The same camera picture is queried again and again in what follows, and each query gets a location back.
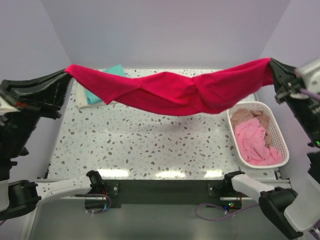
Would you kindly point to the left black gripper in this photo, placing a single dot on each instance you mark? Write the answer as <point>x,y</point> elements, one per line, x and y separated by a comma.
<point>48,100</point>

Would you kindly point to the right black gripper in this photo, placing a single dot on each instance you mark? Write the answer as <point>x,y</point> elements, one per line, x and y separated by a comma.
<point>283,75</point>

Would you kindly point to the red t shirt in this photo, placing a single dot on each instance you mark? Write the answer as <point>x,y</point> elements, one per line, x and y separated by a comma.
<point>171,94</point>

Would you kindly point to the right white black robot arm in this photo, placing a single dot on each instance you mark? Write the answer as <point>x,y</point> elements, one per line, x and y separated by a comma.
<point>292,213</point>

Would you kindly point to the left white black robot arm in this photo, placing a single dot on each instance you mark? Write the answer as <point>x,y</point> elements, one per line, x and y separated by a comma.
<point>20,194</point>

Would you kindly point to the white plastic laundry basket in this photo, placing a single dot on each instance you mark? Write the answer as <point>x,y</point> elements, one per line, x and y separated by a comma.
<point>277,138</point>

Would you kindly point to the folded cream t shirt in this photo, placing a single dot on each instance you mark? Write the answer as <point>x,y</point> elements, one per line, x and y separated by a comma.
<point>85,98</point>

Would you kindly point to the beige t shirt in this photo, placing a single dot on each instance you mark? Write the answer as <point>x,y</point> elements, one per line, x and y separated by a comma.
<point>242,115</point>

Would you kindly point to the pink t shirt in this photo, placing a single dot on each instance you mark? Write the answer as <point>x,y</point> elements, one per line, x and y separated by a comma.
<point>250,138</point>

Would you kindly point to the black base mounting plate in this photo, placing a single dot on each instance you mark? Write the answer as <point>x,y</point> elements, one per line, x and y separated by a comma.
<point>165,192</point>

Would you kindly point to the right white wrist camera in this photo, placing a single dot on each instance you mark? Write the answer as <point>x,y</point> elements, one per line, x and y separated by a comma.
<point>310,76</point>

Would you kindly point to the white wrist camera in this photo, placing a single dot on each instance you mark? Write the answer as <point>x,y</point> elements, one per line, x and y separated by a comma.
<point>6,108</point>
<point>310,76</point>

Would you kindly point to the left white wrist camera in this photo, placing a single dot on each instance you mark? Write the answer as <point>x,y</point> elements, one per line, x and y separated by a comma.
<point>6,108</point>

